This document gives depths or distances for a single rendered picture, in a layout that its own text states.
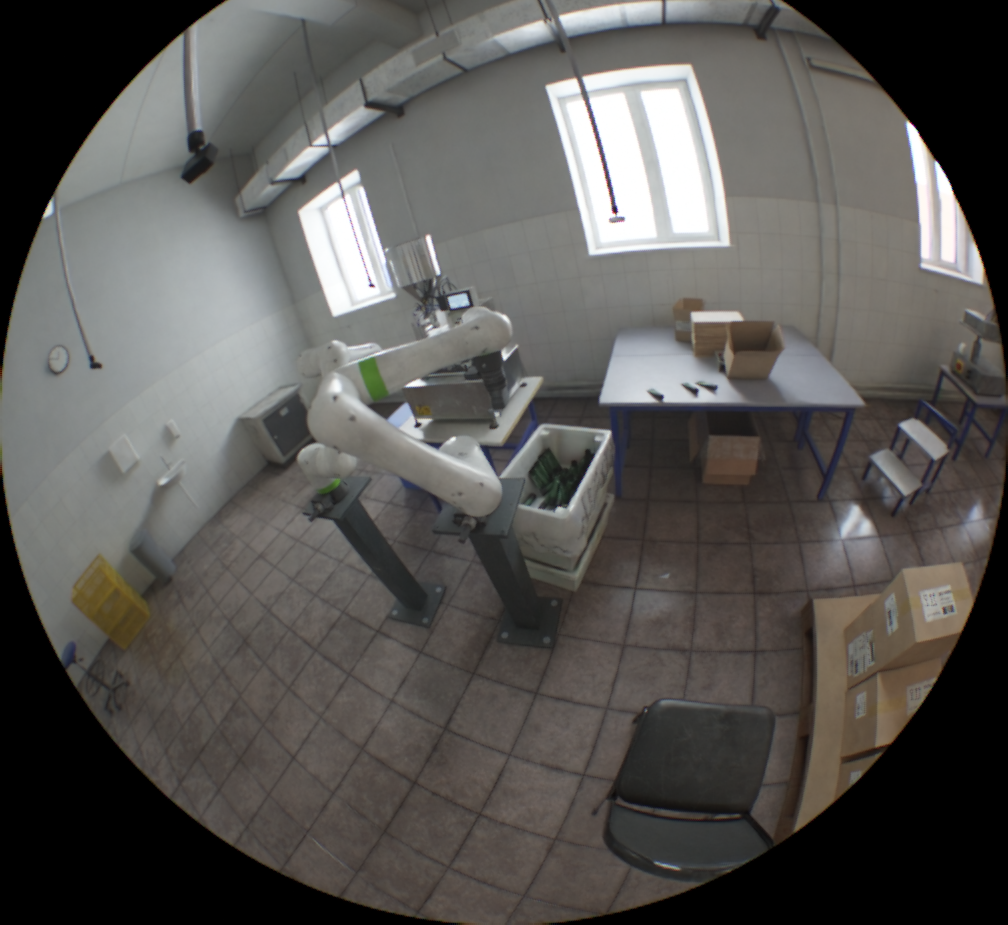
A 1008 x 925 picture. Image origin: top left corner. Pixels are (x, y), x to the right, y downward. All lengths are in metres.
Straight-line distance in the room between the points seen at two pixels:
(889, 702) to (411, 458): 1.84
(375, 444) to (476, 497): 0.28
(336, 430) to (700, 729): 1.16
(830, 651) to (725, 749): 0.90
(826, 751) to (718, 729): 0.80
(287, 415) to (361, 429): 3.88
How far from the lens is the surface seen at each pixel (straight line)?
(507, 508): 1.09
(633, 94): 3.60
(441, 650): 1.96
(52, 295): 5.09
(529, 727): 1.72
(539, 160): 3.16
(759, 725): 1.14
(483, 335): 0.86
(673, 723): 1.08
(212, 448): 4.92
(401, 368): 0.84
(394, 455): 0.74
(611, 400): 1.88
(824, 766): 1.79
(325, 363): 1.34
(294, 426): 4.62
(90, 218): 5.38
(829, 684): 1.83
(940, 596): 1.66
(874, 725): 1.65
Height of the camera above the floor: 1.68
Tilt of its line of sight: 30 degrees down
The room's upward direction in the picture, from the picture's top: 16 degrees counter-clockwise
